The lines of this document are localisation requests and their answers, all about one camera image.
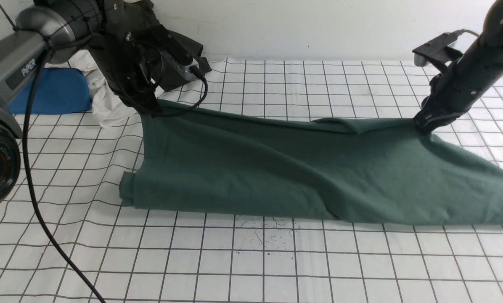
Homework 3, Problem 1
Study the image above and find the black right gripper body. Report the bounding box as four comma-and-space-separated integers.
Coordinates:
413, 54, 500, 135

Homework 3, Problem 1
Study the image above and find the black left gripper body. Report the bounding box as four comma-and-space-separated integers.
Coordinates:
87, 25, 164, 116

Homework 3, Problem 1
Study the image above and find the green long sleeve shirt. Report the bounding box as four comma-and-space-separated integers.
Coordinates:
119, 108, 503, 226

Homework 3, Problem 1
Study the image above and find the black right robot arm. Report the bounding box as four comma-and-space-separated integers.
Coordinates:
413, 0, 503, 134

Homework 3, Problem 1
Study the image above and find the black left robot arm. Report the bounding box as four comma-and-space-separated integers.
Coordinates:
0, 0, 160, 203

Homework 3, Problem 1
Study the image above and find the dark olive shirt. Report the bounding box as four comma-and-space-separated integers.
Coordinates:
121, 0, 212, 92

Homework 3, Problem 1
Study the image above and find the white shirt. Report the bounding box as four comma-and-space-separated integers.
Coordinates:
68, 50, 137, 128

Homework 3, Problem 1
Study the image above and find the blue shirt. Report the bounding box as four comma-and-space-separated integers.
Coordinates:
31, 68, 91, 115

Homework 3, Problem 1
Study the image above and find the white grid tablecloth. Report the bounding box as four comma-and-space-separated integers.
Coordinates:
0, 58, 503, 303

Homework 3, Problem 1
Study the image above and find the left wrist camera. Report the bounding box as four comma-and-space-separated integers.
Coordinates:
149, 26, 203, 81

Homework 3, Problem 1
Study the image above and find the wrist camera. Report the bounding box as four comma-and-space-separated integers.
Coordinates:
149, 26, 203, 81
413, 29, 465, 71

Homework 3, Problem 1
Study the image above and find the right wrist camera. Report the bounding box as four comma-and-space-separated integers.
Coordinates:
413, 29, 465, 71

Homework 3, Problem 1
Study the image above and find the black left camera cable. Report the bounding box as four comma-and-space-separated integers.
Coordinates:
22, 46, 208, 303

